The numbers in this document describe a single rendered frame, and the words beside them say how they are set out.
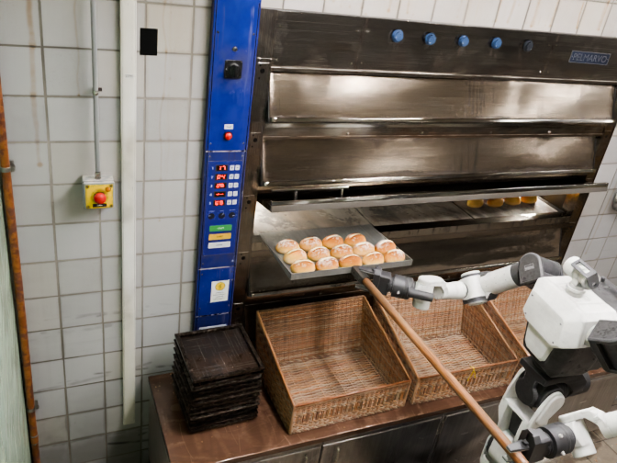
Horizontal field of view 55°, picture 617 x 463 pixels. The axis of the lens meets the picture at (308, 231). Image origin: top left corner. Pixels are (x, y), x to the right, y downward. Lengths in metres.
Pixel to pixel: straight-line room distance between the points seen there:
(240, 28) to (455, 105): 1.02
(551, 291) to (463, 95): 0.94
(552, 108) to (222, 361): 1.86
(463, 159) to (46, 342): 1.91
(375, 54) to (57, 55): 1.13
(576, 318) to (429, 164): 0.96
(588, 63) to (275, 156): 1.55
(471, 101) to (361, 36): 0.62
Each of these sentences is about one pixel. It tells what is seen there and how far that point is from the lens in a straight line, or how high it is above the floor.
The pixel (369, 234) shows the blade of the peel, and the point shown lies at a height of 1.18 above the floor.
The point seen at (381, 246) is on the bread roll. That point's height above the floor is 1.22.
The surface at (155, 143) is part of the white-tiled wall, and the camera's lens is 2.19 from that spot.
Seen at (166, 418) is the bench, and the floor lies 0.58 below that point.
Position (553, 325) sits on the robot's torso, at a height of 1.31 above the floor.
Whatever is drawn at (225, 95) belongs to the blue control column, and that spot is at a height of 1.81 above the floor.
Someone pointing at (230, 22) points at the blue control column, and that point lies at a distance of 2.10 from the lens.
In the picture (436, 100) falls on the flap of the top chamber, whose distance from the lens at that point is 2.60.
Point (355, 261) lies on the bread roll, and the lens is 2.38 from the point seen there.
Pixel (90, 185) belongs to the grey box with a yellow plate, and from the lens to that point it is 2.14.
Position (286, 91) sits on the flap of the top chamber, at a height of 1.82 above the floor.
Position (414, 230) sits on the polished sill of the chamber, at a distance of 2.83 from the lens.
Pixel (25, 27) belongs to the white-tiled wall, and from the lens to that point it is 2.05.
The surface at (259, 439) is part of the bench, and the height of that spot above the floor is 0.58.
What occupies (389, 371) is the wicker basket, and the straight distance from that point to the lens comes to 2.77.
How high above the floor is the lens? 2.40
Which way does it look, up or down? 28 degrees down
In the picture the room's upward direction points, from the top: 9 degrees clockwise
